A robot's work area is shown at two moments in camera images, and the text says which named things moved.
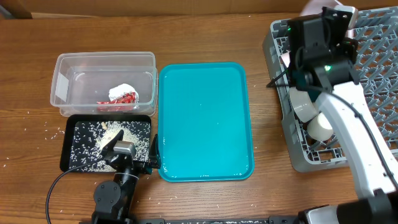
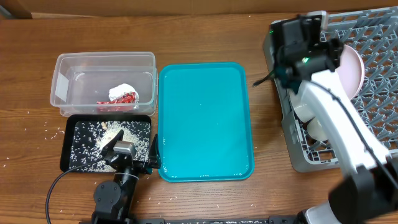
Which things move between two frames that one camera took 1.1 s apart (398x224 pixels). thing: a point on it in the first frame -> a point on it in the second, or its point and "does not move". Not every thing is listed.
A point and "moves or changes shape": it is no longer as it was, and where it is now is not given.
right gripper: (347, 42) -> (333, 45)
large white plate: (314, 7) moves or changes shape
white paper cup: (319, 128) does not move
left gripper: (154, 158) does not move
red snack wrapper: (124, 102) does not move
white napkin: (120, 90) does not move
